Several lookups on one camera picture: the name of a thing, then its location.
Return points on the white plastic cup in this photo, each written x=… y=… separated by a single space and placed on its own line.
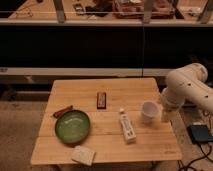
x=149 y=111

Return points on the black power box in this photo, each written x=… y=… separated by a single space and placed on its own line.
x=199 y=134

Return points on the brown sausage toy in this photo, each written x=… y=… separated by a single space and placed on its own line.
x=60 y=112

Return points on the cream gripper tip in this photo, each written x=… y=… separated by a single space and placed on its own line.
x=166 y=115

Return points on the wooden table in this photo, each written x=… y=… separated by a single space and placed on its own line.
x=155 y=142

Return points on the white tube with cap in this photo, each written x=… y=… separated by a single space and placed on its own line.
x=127 y=128

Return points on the red rectangular bar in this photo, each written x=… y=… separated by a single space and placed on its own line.
x=101 y=100

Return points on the beige sponge block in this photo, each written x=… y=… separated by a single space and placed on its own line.
x=83 y=155

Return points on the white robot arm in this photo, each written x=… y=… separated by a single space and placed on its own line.
x=186 y=83

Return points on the red tray on shelf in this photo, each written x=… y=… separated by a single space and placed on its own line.
x=135 y=8

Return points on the green ceramic bowl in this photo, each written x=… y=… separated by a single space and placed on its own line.
x=72 y=127

